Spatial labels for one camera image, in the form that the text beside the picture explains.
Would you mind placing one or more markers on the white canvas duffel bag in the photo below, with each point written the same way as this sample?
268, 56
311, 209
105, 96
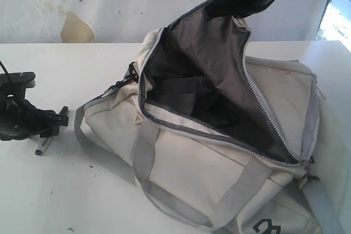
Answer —
219, 140

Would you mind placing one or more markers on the black and white marker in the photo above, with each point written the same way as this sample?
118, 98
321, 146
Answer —
48, 136

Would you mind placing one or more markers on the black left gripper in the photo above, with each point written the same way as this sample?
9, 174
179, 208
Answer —
20, 120

